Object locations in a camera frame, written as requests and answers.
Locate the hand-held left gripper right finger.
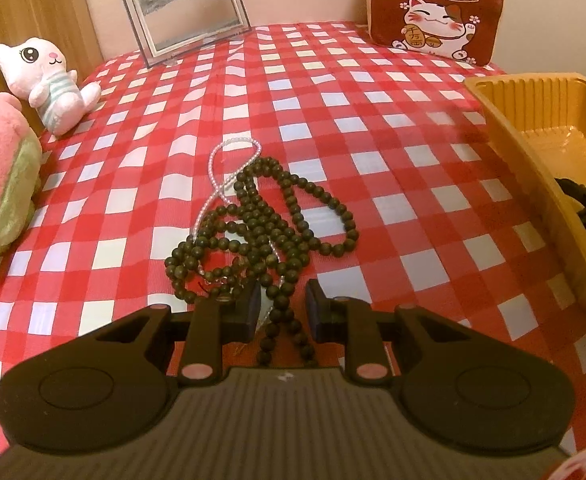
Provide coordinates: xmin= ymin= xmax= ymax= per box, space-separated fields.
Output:
xmin=305 ymin=279 xmax=454 ymax=385

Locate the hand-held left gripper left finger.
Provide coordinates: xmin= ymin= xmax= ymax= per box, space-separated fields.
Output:
xmin=93 ymin=280 xmax=262 ymax=386

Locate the dark bead necklace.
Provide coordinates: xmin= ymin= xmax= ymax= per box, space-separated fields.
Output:
xmin=165 ymin=157 xmax=360 ymax=367

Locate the orange plastic tray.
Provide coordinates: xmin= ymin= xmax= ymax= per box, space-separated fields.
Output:
xmin=464 ymin=74 xmax=586 ymax=311

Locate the small brown bead strand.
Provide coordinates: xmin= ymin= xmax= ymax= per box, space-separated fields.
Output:
xmin=200 ymin=266 xmax=248 ymax=295

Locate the red white checkered tablecloth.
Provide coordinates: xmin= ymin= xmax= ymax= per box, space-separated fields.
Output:
xmin=0 ymin=21 xmax=586 ymax=461

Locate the white bunny plush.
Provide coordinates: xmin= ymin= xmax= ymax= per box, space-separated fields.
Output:
xmin=0 ymin=36 xmax=102 ymax=137

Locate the red lucky cat cushion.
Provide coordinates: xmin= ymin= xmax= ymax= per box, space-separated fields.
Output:
xmin=365 ymin=0 xmax=507 ymax=67

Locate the wooden panel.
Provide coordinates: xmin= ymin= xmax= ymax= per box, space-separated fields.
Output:
xmin=0 ymin=0 xmax=102 ymax=101

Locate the white pearl necklace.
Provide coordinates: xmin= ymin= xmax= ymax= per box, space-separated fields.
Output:
xmin=193 ymin=137 xmax=264 ymax=281

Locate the silver picture frame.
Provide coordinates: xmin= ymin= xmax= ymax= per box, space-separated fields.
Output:
xmin=117 ymin=0 xmax=252 ymax=70

